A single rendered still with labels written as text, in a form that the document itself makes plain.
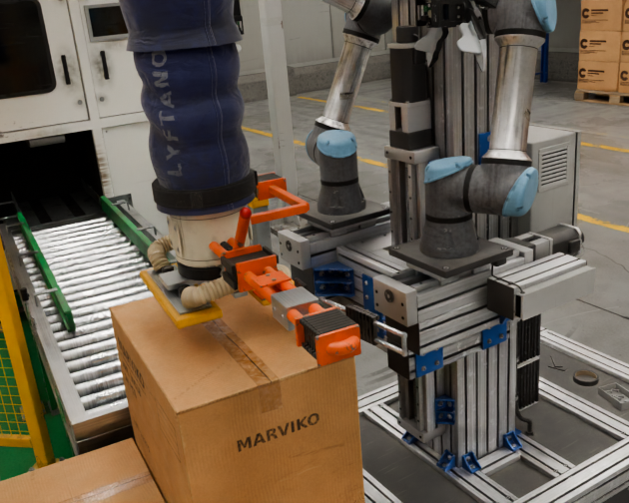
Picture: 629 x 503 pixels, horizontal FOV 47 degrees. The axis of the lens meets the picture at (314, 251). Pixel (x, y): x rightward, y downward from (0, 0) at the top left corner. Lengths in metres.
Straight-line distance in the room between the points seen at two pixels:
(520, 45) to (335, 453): 1.01
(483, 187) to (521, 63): 0.29
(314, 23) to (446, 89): 10.55
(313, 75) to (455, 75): 10.41
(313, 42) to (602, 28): 4.80
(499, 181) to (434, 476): 1.08
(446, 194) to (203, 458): 0.82
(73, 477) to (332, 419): 0.77
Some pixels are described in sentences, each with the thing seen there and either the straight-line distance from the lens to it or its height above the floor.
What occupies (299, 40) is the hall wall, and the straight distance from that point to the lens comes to 12.34.
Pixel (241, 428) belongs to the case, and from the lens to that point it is 1.54.
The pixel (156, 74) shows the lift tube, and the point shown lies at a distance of 1.51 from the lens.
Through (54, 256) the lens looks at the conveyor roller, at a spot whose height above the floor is 0.53.
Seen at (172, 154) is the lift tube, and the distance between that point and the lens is 1.54.
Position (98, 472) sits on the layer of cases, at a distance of 2.07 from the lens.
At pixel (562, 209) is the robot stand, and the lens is 2.29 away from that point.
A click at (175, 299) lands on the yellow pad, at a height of 1.08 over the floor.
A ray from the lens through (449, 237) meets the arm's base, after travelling 1.81.
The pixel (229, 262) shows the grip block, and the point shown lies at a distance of 1.41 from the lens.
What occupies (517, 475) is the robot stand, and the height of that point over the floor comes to 0.21.
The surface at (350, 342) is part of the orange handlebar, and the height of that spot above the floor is 1.19.
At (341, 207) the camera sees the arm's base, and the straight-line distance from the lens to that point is 2.18.
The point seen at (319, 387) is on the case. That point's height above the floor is 0.89.
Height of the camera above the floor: 1.70
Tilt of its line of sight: 20 degrees down
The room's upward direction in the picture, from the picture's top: 5 degrees counter-clockwise
